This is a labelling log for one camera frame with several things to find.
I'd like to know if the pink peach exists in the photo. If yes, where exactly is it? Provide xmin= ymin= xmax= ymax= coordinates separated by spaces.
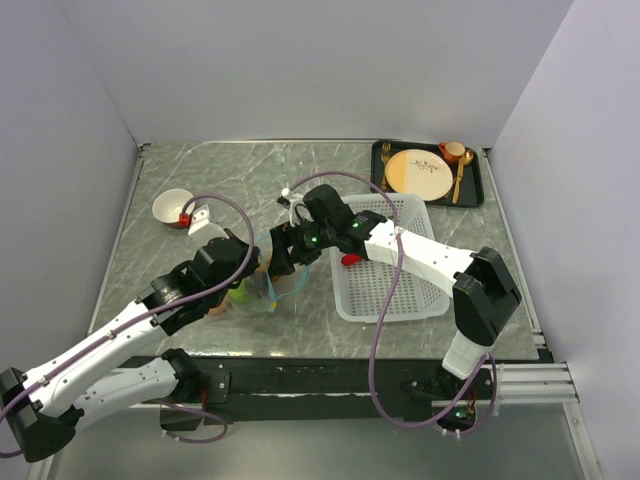
xmin=208 ymin=304 xmax=227 ymax=316

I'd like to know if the black serving tray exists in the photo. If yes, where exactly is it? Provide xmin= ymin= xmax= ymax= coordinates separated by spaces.
xmin=371 ymin=140 xmax=484 ymax=208

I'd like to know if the dark purple mangosteen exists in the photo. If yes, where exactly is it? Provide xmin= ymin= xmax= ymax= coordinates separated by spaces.
xmin=247 ymin=272 xmax=270 ymax=298

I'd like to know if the white brown bowl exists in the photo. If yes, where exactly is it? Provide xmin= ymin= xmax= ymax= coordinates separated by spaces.
xmin=151 ymin=188 xmax=195 ymax=229

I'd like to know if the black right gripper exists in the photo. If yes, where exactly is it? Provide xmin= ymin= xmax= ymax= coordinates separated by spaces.
xmin=267 ymin=216 xmax=335 ymax=278

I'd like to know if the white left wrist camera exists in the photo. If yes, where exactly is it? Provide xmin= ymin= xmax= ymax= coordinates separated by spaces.
xmin=179 ymin=205 xmax=227 ymax=247

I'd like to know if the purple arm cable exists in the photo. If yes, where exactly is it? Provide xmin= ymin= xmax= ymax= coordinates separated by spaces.
xmin=0 ymin=192 xmax=257 ymax=459
xmin=288 ymin=170 xmax=499 ymax=430

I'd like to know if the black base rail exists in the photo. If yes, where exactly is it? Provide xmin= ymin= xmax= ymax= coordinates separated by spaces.
xmin=99 ymin=349 xmax=501 ymax=431

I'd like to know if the gold spoon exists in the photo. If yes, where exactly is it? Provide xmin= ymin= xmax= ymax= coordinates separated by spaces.
xmin=452 ymin=148 xmax=474 ymax=204

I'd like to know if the red chili pepper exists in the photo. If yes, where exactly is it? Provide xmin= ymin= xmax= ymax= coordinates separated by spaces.
xmin=341 ymin=254 xmax=362 ymax=266

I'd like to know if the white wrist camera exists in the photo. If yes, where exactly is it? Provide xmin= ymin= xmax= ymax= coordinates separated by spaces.
xmin=276 ymin=187 xmax=304 ymax=226
xmin=179 ymin=205 xmax=227 ymax=247

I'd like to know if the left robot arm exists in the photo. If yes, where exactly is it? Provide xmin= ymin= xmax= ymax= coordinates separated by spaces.
xmin=1 ymin=232 xmax=259 ymax=463

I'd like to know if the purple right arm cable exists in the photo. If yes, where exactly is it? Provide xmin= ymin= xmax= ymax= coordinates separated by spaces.
xmin=288 ymin=170 xmax=499 ymax=430

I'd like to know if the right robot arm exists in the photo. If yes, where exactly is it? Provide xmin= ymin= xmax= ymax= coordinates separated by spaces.
xmin=268 ymin=184 xmax=522 ymax=398

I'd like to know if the orange coffee cup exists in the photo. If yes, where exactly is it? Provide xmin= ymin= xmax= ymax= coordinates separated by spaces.
xmin=438 ymin=141 xmax=466 ymax=164

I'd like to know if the white plastic basket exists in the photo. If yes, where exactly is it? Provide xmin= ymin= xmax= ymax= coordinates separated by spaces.
xmin=329 ymin=193 xmax=449 ymax=323

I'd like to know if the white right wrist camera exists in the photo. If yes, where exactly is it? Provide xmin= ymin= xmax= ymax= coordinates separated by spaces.
xmin=276 ymin=187 xmax=304 ymax=226

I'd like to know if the cream orange plate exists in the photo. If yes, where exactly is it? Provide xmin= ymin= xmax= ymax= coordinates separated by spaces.
xmin=386 ymin=149 xmax=453 ymax=201

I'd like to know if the green apple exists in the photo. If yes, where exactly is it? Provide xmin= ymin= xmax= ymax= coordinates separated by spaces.
xmin=227 ymin=280 xmax=254 ymax=304

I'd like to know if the gold fork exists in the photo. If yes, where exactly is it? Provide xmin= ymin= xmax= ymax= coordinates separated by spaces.
xmin=380 ymin=142 xmax=391 ymax=192

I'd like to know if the clear zip top bag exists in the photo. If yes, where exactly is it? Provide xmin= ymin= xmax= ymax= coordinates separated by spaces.
xmin=208 ymin=231 xmax=310 ymax=316

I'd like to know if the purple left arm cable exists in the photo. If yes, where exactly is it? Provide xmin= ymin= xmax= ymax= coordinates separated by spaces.
xmin=0 ymin=192 xmax=257 ymax=459

